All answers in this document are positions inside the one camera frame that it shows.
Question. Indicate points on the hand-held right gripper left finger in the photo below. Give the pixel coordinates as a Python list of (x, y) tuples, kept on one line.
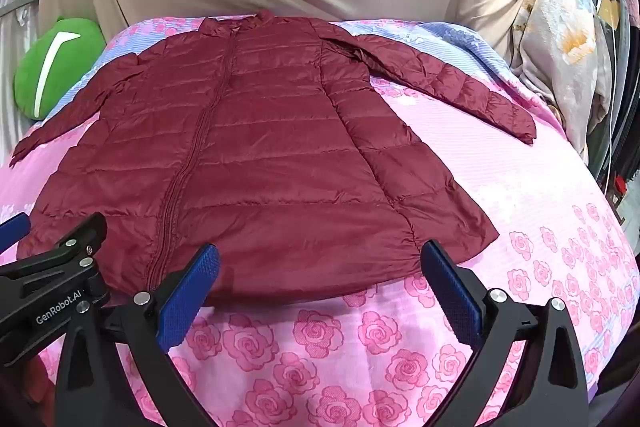
[(187, 297)]

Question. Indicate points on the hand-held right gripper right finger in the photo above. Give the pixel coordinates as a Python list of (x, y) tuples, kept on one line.
[(450, 294)]

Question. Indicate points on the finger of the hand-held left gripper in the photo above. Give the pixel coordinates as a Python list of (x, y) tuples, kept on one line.
[(75, 242), (12, 229)]

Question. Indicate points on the maroon quilted down jacket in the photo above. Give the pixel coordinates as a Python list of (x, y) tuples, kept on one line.
[(260, 147)]

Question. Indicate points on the pink floral bed sheet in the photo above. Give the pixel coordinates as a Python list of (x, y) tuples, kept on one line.
[(350, 357)]

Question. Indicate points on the green plush pillow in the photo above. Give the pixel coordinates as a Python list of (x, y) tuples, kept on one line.
[(65, 72)]

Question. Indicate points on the cream floral quilt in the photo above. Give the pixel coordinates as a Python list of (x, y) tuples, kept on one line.
[(565, 57)]

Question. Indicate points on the yellow tag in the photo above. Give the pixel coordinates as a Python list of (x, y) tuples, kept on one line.
[(608, 9)]

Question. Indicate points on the grey metal bed rail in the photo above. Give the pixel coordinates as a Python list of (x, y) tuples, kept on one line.
[(15, 4)]

